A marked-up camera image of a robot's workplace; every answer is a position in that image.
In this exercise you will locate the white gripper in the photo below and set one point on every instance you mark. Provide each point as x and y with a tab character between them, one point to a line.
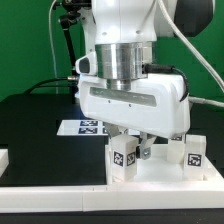
157	104

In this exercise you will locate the white square table top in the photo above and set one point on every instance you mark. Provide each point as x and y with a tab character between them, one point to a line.
158	169

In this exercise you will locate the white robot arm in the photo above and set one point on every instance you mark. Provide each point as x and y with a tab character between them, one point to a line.
120	83

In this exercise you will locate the white marker sheet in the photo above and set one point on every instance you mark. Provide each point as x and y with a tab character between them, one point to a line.
81	128

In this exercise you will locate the white U-shaped obstacle fence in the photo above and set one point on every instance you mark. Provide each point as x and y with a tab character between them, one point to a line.
115	196

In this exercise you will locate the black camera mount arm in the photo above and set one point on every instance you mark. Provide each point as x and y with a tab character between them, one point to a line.
66	21

